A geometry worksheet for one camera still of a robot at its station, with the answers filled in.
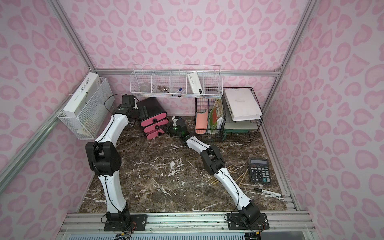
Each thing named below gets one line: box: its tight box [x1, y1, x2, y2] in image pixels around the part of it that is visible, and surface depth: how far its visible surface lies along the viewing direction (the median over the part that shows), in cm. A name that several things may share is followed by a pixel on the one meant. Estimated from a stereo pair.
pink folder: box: [195, 110, 209, 135], surface depth 112 cm
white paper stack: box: [224, 88, 263, 122], surface depth 96 cm
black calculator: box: [249, 158, 271, 184], surface depth 90 cm
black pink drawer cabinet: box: [136, 97, 169, 140], surface depth 101 cm
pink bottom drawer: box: [146, 129, 165, 140], surface depth 106 cm
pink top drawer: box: [140, 112, 167, 127], surface depth 99 cm
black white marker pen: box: [254, 187, 283, 198], surface depth 84 cm
